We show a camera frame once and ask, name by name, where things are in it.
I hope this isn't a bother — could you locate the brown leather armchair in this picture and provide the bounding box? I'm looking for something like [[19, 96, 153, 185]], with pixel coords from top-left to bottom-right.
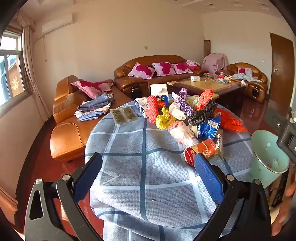
[[215, 62, 269, 103]]

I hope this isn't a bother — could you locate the brown leather chaise sofa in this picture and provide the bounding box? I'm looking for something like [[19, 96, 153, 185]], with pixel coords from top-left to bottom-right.
[[50, 75, 131, 163]]

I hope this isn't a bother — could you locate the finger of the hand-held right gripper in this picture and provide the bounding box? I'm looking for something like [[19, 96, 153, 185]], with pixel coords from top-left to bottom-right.
[[265, 107, 294, 131]]

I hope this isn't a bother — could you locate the grey blue plaid tablecloth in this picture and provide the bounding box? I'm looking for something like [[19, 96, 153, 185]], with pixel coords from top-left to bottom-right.
[[84, 93, 253, 241]]

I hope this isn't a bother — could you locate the white medicine box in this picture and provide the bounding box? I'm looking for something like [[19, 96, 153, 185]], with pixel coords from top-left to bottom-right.
[[134, 97, 154, 118]]

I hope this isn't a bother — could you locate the orange mesh net bag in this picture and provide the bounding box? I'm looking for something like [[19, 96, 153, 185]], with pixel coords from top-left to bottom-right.
[[196, 89, 214, 111]]

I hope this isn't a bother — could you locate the beige curtain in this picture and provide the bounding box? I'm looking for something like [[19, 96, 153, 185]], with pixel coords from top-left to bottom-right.
[[13, 11, 51, 124]]

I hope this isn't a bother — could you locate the red gold packet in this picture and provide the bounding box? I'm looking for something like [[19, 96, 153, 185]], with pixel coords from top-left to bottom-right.
[[183, 139, 217, 166]]

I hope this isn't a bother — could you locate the window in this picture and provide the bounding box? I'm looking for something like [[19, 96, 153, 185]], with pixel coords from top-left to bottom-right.
[[0, 30, 32, 103]]

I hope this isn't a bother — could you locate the blue cardboard box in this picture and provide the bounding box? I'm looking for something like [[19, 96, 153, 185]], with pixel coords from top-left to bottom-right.
[[197, 115, 222, 140]]

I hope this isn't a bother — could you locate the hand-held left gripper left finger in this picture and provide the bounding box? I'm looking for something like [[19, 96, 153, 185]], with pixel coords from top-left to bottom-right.
[[24, 152, 103, 241]]

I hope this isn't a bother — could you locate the brown wooden door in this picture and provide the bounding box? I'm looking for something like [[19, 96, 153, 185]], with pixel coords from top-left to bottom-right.
[[268, 32, 296, 110]]

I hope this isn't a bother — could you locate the brown leather three-seat sofa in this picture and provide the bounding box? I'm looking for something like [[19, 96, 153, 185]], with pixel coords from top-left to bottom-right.
[[114, 55, 209, 93]]

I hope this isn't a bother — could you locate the folded pink blanket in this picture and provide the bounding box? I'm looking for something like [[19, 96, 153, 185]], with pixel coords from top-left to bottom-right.
[[186, 60, 201, 70]]

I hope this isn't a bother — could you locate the teal plastic bucket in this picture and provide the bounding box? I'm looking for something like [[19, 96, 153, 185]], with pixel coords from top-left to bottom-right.
[[251, 130, 290, 189]]

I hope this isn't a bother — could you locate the dark wooden coffee table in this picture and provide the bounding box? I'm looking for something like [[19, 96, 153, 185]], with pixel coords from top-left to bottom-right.
[[167, 77, 247, 110]]

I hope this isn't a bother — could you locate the yellow plastic bag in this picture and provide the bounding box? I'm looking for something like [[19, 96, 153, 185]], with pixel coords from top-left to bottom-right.
[[155, 107, 176, 130]]

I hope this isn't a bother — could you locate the light blue cloth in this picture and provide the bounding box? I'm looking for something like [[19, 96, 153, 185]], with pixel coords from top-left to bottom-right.
[[232, 69, 263, 84]]

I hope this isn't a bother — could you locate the folded blue plaid cloth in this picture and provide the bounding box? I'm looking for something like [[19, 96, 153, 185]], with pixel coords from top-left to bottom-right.
[[74, 93, 115, 121]]

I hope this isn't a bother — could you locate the pink rose print pillow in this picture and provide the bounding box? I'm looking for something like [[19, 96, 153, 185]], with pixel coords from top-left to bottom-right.
[[171, 63, 194, 75], [151, 62, 177, 77], [128, 62, 156, 79], [70, 81, 114, 99]]

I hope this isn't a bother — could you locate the person's right hand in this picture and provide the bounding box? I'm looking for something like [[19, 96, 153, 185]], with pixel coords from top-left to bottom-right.
[[271, 182, 296, 237]]

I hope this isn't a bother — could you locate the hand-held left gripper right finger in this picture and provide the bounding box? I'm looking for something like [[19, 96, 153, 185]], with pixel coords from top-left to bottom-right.
[[194, 153, 272, 241]]

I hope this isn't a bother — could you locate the white blue gable carton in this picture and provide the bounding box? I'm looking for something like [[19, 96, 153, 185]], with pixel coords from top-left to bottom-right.
[[150, 84, 170, 115]]

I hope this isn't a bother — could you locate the pink floral cover cloth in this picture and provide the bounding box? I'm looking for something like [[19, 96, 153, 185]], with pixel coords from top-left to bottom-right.
[[202, 53, 228, 73]]

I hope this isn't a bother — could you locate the small white striped box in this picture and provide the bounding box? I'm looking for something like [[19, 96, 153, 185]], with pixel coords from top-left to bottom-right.
[[215, 128, 225, 155]]

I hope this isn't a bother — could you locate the red foam net sleeve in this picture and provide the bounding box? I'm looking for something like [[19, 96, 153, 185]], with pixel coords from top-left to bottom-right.
[[148, 95, 161, 125]]

